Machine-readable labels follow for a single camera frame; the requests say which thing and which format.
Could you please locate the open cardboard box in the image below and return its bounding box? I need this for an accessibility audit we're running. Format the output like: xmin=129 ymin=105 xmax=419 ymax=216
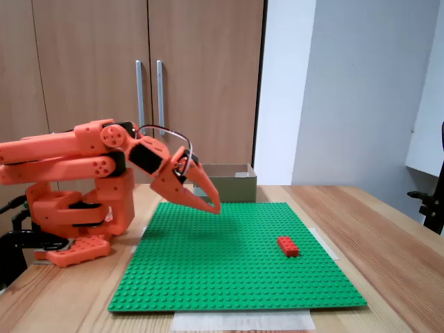
xmin=192 ymin=163 xmax=258 ymax=204

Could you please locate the green lego baseplate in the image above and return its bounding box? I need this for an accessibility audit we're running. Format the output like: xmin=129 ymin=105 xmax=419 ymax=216
xmin=107 ymin=202 xmax=368 ymax=313

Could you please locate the red lego block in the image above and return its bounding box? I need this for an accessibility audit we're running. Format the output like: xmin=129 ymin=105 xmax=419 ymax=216
xmin=277 ymin=236 xmax=300 ymax=258

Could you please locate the small masking tape strip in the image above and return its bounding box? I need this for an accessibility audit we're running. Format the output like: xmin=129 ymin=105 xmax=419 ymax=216
xmin=130 ymin=227 xmax=148 ymax=254

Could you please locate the wooden cabinet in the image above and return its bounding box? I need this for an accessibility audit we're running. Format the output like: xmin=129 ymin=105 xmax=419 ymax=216
xmin=0 ymin=0 xmax=268 ymax=185

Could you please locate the short masking tape strip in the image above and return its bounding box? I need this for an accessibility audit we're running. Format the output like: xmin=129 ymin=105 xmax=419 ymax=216
xmin=314 ymin=228 xmax=341 ymax=261

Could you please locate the long masking tape strip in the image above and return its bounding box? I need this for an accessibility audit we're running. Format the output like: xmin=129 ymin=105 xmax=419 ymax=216
xmin=172 ymin=309 xmax=316 ymax=332

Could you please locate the black table clamp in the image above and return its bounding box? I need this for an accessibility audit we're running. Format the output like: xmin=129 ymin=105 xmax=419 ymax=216
xmin=0 ymin=207 xmax=70 ymax=292

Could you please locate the black stand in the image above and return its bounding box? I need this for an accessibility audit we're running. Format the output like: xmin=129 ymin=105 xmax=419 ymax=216
xmin=407 ymin=121 xmax=444 ymax=237

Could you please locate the white panel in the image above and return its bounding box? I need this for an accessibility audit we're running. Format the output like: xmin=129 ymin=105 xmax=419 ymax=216
xmin=404 ymin=0 xmax=444 ymax=178

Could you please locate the gripper motor cable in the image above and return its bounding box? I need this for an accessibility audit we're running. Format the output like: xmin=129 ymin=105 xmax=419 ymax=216
xmin=137 ymin=124 xmax=194 ymax=180

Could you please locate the metal cabinet handle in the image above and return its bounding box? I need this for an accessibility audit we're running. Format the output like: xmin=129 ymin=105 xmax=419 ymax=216
xmin=135 ymin=60 xmax=146 ymax=130
xmin=156 ymin=60 xmax=166 ymax=136

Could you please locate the black cable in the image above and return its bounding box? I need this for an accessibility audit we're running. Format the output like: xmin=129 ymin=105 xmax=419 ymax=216
xmin=0 ymin=195 xmax=28 ymax=214

